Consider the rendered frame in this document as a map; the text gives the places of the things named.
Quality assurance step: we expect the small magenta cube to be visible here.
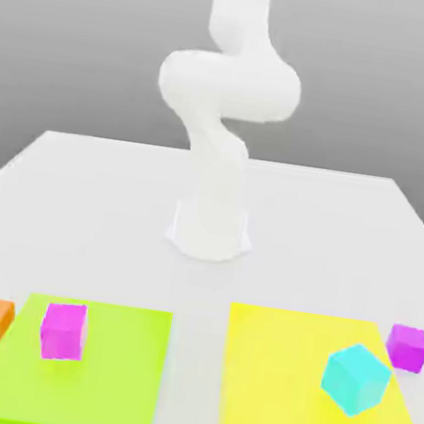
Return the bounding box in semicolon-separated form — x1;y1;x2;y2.
382;322;424;376
36;299;90;365

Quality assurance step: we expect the small cyan cube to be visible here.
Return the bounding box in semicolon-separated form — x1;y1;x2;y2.
316;338;396;423

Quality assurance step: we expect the large yellow box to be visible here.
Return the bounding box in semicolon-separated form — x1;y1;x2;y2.
212;301;424;424

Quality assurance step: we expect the large lime green box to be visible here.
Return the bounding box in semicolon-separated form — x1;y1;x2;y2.
0;288;175;424

